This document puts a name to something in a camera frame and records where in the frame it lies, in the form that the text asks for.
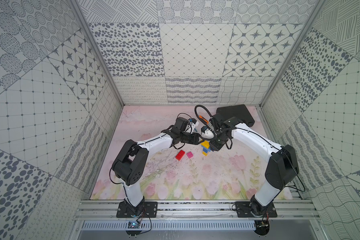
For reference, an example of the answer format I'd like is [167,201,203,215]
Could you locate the yellow long lego brick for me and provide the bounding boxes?
[201,141,210,149]

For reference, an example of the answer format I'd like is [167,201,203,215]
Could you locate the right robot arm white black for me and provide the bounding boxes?
[210,114,299,217]

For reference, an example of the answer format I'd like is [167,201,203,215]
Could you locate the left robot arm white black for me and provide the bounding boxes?
[109,117,201,218]

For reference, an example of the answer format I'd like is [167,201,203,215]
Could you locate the pink lego brick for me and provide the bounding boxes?
[186,152,194,159]

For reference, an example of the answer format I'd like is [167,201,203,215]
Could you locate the red lego brick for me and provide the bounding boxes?
[175,150,186,161]

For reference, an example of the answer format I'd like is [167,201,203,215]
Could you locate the black plastic tool case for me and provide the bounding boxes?
[216,105,255,127]

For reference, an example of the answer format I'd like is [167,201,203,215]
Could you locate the floral pink table mat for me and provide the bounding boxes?
[90,104,292,201]

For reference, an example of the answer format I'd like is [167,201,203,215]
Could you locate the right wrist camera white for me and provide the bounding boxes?
[201,126,215,140]

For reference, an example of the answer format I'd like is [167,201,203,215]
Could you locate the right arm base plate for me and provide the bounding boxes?
[234,201,278,218]

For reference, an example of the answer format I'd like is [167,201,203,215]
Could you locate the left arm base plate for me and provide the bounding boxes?
[117,200,158,219]

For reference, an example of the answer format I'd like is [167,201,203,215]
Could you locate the aluminium rail frame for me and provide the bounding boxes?
[73,200,320,221]

